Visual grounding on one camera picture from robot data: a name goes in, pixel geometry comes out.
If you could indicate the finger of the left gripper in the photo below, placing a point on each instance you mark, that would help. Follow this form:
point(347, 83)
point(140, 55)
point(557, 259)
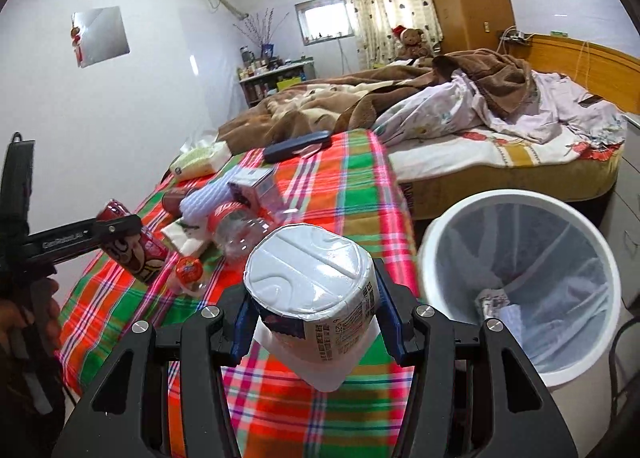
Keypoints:
point(73, 240)

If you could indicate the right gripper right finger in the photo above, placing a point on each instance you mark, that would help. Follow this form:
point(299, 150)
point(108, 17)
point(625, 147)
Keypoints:
point(474, 392)

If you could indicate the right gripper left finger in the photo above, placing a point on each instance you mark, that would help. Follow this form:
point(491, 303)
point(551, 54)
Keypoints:
point(125, 411)

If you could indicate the red drink can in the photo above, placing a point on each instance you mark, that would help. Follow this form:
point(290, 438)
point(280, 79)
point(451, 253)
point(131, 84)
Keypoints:
point(142, 255)

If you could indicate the red snack can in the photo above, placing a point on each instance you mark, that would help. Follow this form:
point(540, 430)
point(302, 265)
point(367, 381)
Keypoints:
point(172, 199)

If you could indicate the white yogurt cup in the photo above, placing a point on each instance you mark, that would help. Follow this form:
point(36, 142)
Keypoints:
point(316, 294)

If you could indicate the clear bottle red label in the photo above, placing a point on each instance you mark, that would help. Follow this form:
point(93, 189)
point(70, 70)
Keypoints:
point(236, 229)

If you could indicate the purple white milk carton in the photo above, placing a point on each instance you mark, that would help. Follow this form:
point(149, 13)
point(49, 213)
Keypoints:
point(257, 189)

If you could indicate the white trash bin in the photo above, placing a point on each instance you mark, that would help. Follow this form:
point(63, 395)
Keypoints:
point(548, 261)

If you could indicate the left hand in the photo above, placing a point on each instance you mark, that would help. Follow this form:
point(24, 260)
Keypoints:
point(15, 318)

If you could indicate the small red round snack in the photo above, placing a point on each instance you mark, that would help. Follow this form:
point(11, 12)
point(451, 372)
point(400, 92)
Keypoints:
point(187, 277)

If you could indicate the tissue pack plastic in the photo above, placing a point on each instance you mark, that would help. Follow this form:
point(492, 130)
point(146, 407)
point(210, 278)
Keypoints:
point(201, 155)

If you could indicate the grey drawer nightstand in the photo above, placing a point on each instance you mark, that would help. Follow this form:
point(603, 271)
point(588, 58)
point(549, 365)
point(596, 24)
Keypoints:
point(620, 225)

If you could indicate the mattress with floral sheet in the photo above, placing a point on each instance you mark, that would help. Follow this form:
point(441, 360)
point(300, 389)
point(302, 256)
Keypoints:
point(436, 174)

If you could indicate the plaid cloth red green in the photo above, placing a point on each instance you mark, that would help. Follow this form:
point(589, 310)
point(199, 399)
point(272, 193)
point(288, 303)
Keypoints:
point(347, 188)

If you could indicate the dark blue glasses case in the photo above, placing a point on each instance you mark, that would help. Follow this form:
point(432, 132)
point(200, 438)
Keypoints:
point(304, 145)

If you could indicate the white floral quilt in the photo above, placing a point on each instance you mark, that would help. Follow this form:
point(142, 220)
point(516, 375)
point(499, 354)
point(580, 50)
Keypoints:
point(550, 103)

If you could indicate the brown blanket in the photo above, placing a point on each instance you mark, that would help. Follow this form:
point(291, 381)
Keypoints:
point(355, 101)

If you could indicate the window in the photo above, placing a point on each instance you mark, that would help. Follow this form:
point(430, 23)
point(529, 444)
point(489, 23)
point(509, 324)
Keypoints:
point(323, 20)

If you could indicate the wooden headboard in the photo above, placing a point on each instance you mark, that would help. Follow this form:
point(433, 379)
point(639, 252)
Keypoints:
point(611, 74)

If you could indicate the teddy bear red hat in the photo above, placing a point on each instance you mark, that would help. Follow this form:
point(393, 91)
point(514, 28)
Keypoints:
point(412, 44)

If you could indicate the silver wall decoration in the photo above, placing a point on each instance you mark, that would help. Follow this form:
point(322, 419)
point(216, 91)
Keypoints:
point(98, 35)

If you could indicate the wall shelf with items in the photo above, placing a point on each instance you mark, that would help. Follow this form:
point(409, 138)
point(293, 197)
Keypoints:
point(266, 74)

